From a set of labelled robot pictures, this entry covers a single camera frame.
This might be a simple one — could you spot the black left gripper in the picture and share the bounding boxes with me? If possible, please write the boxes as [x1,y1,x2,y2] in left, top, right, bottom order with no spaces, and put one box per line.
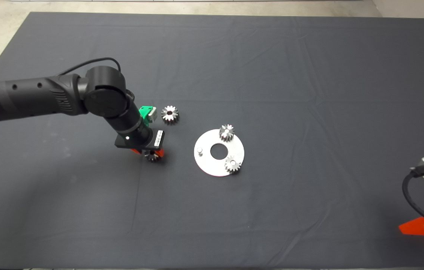
[114,123,166,158]

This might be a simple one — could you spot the small steel gear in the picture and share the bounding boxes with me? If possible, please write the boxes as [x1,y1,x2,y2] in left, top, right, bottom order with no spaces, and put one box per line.
[224,155,242,174]
[144,150,162,163]
[219,124,235,143]

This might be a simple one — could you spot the larger steel gear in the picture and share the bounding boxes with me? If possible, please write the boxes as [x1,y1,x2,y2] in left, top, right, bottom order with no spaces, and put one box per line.
[161,105,180,125]

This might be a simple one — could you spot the round metal plate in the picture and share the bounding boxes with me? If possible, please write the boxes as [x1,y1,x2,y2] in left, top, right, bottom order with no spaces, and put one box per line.
[194,129,245,177]

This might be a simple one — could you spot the dark grey table cloth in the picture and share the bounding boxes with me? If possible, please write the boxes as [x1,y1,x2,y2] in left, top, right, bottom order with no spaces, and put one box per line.
[0,12,424,269]

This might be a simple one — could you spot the green left camera mount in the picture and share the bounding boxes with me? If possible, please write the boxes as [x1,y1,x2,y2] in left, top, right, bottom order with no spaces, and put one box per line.
[138,106,156,123]

